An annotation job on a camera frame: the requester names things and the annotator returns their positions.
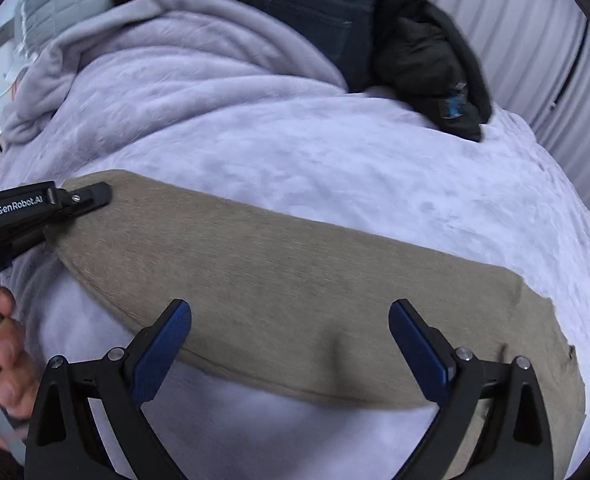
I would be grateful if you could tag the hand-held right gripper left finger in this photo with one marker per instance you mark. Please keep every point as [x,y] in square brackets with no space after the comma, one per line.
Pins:
[167,340]

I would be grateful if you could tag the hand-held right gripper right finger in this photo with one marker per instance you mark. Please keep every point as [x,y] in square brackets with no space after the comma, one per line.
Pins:
[417,347]

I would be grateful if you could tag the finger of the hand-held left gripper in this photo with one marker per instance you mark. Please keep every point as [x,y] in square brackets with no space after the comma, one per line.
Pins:
[87,197]

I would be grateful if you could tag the tan knit sweater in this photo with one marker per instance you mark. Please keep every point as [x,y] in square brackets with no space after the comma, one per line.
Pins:
[300,285]

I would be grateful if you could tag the person's left hand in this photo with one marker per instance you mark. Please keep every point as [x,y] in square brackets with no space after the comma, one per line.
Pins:
[10,360]

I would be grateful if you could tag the crumpled lilac fleece blanket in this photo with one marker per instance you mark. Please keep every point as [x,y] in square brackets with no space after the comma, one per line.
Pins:
[175,35]

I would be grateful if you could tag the lilac fuzzy bed blanket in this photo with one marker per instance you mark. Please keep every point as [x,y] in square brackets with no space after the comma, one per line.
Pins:
[375,160]

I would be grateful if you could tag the black jacket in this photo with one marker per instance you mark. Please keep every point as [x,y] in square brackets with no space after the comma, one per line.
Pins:
[415,60]

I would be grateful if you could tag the dark blue jeans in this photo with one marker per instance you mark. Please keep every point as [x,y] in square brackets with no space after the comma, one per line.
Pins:
[325,25]

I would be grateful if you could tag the white vertical blinds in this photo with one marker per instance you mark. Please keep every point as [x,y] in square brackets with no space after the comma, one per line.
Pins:
[525,35]

